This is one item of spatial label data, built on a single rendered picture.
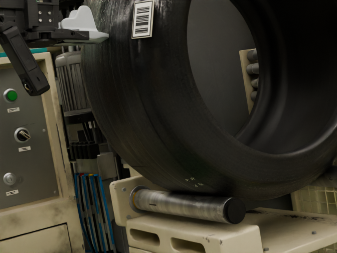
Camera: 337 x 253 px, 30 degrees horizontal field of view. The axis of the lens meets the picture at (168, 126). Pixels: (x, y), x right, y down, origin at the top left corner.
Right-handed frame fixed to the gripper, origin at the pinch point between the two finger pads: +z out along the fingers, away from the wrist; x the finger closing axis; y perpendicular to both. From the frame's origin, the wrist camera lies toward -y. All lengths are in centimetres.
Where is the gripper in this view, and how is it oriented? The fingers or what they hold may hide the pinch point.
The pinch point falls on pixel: (101, 40)
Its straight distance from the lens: 108.9
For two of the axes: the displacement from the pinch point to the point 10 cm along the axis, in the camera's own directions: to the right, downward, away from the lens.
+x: -5.1, 0.4, 8.6
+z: 8.6, -0.5, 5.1
